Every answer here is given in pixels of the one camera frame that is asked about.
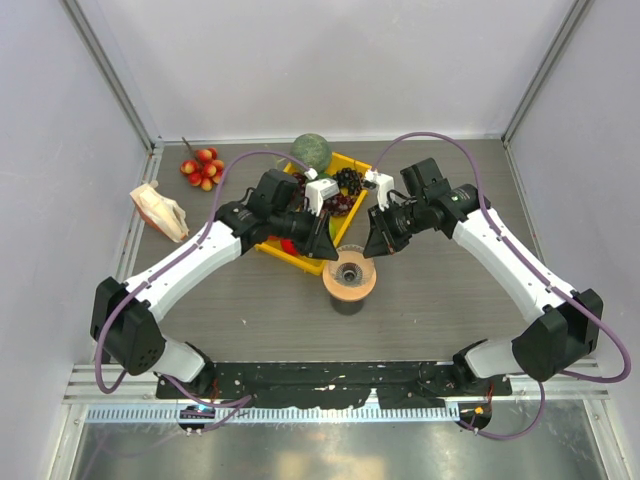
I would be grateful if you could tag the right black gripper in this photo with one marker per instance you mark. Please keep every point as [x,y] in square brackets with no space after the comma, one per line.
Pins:
[383,240]

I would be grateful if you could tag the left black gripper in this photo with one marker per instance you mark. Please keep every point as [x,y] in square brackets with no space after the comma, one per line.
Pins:
[320,244]

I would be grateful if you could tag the clear glass ribbed dripper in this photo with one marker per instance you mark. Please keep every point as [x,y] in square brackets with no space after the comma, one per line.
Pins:
[352,269]

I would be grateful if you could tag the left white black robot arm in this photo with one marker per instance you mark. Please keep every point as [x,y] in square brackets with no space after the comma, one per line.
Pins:
[126,315]

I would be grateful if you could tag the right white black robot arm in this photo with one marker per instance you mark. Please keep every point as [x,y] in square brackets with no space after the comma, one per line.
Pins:
[561,328]

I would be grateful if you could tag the light green apple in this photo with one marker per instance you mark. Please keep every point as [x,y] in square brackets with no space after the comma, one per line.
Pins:
[332,229]

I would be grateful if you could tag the red apple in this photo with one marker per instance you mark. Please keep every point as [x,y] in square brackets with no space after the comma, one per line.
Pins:
[288,247]

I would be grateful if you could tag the red grape bunch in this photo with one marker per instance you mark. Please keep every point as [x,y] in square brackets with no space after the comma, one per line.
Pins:
[337,206]

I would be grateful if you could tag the black grape bunch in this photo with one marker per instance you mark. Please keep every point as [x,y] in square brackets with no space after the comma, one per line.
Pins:
[349,180]

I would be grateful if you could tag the green melon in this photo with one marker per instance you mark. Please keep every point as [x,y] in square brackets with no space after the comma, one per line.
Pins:
[313,150]

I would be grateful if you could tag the red yellow cherry bunch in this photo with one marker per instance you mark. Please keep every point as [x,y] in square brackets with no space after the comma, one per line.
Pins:
[203,168]

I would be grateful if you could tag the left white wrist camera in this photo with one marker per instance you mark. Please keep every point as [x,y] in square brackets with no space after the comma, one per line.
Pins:
[318,191]

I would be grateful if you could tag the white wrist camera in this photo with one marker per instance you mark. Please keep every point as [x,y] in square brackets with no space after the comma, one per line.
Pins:
[383,184]
[318,191]

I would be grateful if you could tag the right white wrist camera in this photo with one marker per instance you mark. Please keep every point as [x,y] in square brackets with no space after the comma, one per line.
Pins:
[383,184]

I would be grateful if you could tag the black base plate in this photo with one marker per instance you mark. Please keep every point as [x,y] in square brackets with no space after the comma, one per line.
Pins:
[333,385]

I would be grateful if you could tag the white slotted cable duct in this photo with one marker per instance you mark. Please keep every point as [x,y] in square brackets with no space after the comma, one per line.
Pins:
[177,413]

